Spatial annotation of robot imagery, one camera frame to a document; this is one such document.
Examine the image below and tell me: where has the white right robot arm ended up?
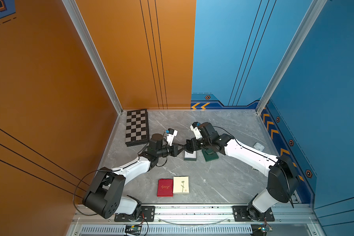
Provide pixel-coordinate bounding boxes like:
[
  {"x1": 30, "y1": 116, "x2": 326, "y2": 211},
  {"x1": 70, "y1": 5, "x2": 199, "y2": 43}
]
[{"x1": 185, "y1": 134, "x2": 301, "y2": 221}]

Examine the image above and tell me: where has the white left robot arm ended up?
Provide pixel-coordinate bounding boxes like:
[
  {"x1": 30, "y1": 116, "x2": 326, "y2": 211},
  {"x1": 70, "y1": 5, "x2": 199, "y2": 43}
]
[{"x1": 82, "y1": 133, "x2": 185, "y2": 221}]

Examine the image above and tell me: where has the silver aluminium corner post right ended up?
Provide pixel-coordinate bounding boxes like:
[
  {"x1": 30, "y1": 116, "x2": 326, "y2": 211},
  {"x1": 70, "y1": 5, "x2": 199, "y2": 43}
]
[{"x1": 255, "y1": 0, "x2": 327, "y2": 115}]

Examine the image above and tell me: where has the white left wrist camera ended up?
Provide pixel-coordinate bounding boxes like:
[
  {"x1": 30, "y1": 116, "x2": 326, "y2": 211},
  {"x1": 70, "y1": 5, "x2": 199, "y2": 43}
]
[{"x1": 166, "y1": 128, "x2": 178, "y2": 146}]

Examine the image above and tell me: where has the silver aluminium corner post left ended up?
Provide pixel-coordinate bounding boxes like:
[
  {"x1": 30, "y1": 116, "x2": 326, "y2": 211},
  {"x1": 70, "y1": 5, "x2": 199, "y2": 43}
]
[{"x1": 62, "y1": 0, "x2": 123, "y2": 115}]

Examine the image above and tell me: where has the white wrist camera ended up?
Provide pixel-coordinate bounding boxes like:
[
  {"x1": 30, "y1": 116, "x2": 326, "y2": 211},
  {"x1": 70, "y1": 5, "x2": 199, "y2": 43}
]
[
  {"x1": 190, "y1": 122, "x2": 202, "y2": 139},
  {"x1": 166, "y1": 128, "x2": 178, "y2": 146}
]

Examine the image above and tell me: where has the white earbuds case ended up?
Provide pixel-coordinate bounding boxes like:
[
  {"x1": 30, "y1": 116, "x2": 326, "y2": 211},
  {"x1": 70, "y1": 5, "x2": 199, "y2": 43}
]
[{"x1": 253, "y1": 142, "x2": 265, "y2": 152}]

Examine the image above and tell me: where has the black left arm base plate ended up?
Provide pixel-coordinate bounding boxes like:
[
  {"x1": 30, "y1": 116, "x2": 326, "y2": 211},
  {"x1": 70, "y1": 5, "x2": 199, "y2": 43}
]
[{"x1": 114, "y1": 206, "x2": 155, "y2": 222}]

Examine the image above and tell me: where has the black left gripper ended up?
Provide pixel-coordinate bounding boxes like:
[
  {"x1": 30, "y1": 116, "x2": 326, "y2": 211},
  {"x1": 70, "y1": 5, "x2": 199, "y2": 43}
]
[{"x1": 156, "y1": 143, "x2": 186, "y2": 159}]

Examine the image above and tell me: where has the cream booklet with flower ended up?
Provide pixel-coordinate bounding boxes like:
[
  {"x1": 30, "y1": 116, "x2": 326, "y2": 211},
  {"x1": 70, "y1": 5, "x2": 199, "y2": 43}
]
[{"x1": 173, "y1": 176, "x2": 189, "y2": 194}]

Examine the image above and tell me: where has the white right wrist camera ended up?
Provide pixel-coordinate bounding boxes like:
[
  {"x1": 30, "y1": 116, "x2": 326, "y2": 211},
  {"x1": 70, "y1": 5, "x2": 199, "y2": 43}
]
[{"x1": 190, "y1": 122, "x2": 202, "y2": 139}]

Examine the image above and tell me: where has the green jewelry box lid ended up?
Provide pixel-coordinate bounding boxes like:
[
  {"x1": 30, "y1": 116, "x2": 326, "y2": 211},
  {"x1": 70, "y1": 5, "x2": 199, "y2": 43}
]
[{"x1": 202, "y1": 148, "x2": 219, "y2": 162}]

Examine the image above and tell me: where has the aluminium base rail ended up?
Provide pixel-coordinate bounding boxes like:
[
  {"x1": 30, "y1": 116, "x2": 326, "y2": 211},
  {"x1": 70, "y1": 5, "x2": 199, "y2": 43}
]
[{"x1": 67, "y1": 204, "x2": 325, "y2": 236}]

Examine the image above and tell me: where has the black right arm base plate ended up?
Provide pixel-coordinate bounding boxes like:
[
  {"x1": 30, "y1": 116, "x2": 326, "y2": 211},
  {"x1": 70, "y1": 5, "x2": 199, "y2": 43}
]
[{"x1": 232, "y1": 206, "x2": 275, "y2": 222}]

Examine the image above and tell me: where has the silver aluminium corner post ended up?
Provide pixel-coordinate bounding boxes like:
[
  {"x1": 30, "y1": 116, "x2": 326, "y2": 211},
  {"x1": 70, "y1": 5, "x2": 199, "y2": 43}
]
[
  {"x1": 255, "y1": 0, "x2": 327, "y2": 115},
  {"x1": 62, "y1": 0, "x2": 123, "y2": 115}
]

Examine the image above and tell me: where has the green circuit board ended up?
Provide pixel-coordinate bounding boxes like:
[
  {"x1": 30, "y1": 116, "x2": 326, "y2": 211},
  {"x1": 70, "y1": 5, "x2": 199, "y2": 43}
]
[
  {"x1": 124, "y1": 225, "x2": 142, "y2": 236},
  {"x1": 250, "y1": 225, "x2": 273, "y2": 236}
]

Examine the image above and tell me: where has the black and silver chessboard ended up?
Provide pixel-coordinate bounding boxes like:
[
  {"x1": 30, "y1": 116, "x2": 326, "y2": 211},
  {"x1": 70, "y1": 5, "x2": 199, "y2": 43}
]
[{"x1": 125, "y1": 109, "x2": 149, "y2": 147}]

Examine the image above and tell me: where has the left green circuit board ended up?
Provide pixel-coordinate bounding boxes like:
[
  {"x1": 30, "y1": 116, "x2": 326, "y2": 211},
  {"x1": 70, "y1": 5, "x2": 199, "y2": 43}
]
[{"x1": 124, "y1": 225, "x2": 142, "y2": 236}]

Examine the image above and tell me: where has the right green circuit board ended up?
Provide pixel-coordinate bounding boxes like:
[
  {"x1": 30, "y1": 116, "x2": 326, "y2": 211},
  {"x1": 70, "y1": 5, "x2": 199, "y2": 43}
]
[{"x1": 250, "y1": 225, "x2": 273, "y2": 236}]

